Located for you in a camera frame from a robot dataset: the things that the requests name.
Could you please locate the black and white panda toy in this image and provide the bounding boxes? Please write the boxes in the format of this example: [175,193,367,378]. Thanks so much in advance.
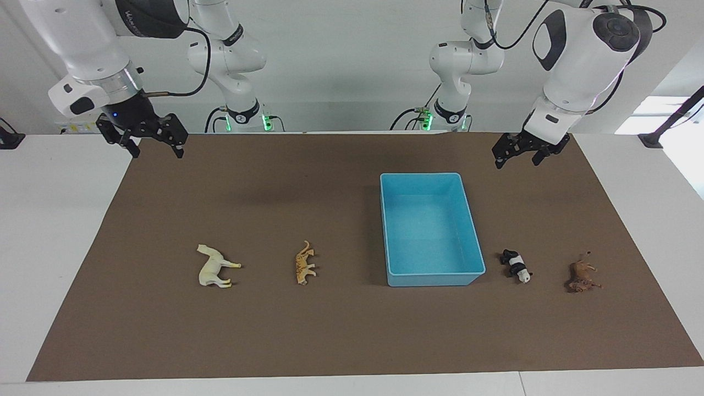
[499,249,534,284]

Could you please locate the brown animal toy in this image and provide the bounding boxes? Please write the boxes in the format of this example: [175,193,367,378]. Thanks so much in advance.
[565,251,603,294]

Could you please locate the cream white horse toy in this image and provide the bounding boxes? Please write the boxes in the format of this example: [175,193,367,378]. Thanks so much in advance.
[196,244,243,288]

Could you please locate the orange striped tiger toy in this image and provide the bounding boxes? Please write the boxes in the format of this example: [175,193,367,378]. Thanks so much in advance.
[295,240,318,285]

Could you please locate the white box with yellow labels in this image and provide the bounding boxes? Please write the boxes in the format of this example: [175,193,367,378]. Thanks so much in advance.
[57,122,105,134]

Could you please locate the light blue plastic storage box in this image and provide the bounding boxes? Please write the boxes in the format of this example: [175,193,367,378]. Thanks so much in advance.
[379,172,487,288]

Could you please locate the black table clamp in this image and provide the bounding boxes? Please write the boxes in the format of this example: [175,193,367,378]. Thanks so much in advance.
[0,117,26,150]

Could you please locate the brown table mat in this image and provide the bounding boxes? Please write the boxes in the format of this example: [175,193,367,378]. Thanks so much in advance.
[26,132,704,383]

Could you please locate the black cable at right arm base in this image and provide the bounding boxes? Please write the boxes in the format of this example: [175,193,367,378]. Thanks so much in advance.
[205,106,229,134]

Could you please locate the black cable at arm base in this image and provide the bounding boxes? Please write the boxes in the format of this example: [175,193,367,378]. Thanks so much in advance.
[389,107,427,131]
[205,106,229,134]

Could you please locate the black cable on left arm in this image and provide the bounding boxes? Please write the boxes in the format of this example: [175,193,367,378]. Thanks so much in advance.
[483,0,668,115]

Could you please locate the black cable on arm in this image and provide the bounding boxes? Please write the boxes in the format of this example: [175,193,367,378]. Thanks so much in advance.
[483,0,668,115]
[140,25,213,98]

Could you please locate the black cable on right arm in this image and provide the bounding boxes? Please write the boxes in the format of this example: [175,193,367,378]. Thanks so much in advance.
[140,25,213,98]

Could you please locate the black cable at left arm base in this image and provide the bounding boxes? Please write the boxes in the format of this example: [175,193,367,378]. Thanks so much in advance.
[389,107,427,131]

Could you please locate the black camera stand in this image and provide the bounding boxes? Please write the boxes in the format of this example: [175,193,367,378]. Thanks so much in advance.
[638,85,704,149]

